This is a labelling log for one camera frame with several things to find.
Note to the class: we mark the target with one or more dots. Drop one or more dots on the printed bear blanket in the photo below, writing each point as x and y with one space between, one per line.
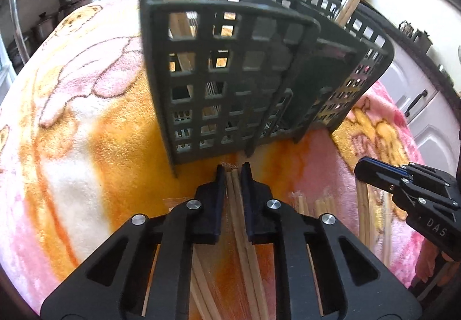
90 161

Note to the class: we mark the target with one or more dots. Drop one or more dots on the white base cabinets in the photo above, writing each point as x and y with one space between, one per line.
407 82

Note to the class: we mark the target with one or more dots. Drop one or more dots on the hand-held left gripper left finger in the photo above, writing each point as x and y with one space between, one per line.
212 212

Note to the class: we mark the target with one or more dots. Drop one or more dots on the black plastic utensil basket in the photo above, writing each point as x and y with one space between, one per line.
202 89

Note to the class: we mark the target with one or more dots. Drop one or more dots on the dark kitchen countertop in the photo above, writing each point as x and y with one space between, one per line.
446 69

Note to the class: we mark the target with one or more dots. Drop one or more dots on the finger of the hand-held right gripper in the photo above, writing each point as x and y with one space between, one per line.
378 176

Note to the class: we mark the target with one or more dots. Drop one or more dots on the steel pot with lid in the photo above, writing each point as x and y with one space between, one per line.
45 26

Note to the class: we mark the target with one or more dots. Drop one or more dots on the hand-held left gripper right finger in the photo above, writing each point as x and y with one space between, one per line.
254 212

